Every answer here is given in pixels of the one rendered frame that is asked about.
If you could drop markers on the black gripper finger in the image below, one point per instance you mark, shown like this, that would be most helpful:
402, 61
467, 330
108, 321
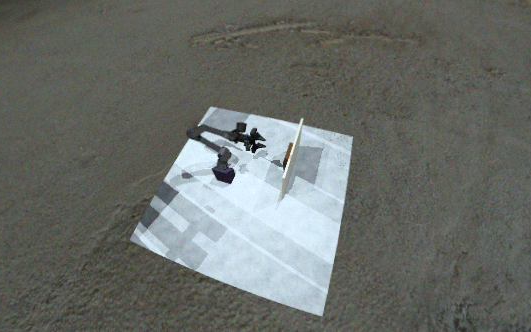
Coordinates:
259, 145
259, 137

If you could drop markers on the dark brown picture frame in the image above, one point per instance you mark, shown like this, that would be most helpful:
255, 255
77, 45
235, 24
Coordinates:
287, 155

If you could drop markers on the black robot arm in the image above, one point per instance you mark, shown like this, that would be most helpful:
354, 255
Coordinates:
223, 153

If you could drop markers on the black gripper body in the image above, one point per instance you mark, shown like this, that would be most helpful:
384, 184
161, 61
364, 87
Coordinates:
251, 136

